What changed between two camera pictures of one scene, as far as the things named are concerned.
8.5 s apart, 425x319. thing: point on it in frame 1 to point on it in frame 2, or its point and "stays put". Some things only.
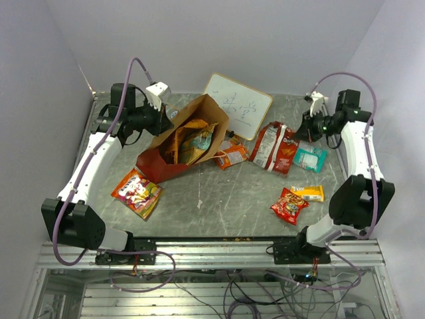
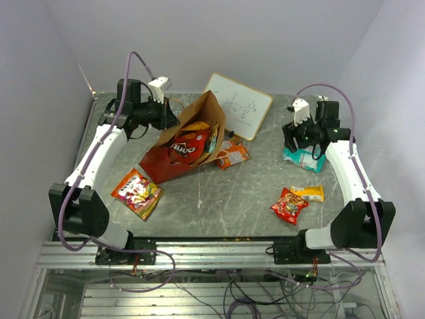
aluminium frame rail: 207,255 stays put
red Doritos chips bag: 275,149 to 188,146
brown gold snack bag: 196,143 to 211,141
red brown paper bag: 190,138 stays put
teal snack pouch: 311,158 stays put
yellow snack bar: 309,193 stays put
